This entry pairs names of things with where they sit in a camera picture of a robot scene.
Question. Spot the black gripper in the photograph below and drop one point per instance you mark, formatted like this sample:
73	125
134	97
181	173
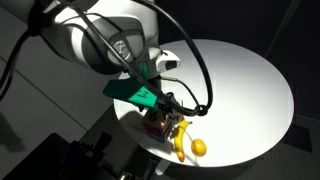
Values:
165	100

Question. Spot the orange cube with number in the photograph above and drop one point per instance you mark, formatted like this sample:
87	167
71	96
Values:
155	124

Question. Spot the yellow toy banana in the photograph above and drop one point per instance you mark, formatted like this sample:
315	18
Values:
179	138

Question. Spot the orange toy fruit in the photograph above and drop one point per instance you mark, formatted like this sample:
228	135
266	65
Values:
198	147

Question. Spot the black equipment stand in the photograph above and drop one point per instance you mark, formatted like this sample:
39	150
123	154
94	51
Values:
56	160

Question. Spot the white table pedestal leg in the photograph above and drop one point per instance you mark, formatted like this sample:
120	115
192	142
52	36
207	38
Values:
160	168

